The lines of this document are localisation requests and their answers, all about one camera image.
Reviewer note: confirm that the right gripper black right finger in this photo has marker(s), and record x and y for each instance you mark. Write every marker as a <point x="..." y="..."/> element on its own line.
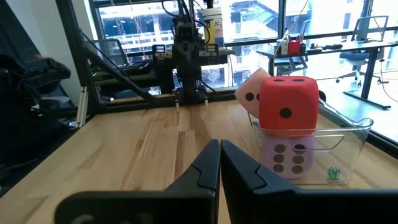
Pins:
<point x="280" y="205"/>

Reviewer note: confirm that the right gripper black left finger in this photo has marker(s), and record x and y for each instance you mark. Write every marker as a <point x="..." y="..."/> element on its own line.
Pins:
<point x="186" y="205"/>

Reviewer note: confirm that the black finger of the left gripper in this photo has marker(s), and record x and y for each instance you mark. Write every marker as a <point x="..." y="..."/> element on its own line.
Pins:
<point x="211" y="48"/>
<point x="159" y="49"/>

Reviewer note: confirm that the large purple foam die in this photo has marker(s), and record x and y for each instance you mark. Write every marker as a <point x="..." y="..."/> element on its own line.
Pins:
<point x="288" y="152"/>

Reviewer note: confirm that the large pink foam die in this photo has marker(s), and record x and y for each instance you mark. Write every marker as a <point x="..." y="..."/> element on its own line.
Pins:
<point x="253" y="82"/>

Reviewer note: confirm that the small dark green die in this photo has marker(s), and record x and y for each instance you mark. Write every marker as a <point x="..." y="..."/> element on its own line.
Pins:
<point x="333" y="173"/>

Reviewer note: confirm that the small light green die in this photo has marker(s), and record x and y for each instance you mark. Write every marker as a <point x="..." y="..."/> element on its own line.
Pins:
<point x="259" y="143"/>

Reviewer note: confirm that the small blue translucent die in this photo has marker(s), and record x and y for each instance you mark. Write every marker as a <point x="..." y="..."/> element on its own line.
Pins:
<point x="255" y="123"/>

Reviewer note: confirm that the large red foam die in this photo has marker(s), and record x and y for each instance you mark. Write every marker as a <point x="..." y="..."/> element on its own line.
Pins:
<point x="295" y="96"/>

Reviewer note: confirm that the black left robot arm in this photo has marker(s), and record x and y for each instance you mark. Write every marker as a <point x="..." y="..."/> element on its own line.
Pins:
<point x="186" y="84"/>

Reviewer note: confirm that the yellow wipes canister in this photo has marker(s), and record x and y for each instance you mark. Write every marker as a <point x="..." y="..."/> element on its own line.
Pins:
<point x="214" y="28"/>

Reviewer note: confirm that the grey mesh office chair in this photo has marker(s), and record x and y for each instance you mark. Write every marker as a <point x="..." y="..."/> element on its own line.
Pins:
<point x="109" y="51"/>

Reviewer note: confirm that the red pen cup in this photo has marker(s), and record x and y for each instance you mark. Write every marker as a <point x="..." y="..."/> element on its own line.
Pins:
<point x="293" y="47"/>

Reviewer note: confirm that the clear plastic bin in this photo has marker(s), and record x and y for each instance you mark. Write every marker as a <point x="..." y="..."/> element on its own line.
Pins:
<point x="348" y="149"/>

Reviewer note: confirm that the black bag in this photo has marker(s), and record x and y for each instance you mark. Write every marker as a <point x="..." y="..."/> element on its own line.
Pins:
<point x="34" y="74"/>

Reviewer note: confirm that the white desk with black legs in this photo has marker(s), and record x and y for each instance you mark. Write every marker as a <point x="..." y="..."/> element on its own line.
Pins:
<point x="342" y="46"/>

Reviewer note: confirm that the blue-seat office chair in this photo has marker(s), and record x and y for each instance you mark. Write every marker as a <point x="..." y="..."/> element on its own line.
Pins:
<point x="357" y="56"/>

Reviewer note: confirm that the white frame bracket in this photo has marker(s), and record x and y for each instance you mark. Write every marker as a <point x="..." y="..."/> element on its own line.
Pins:
<point x="81" y="109"/>

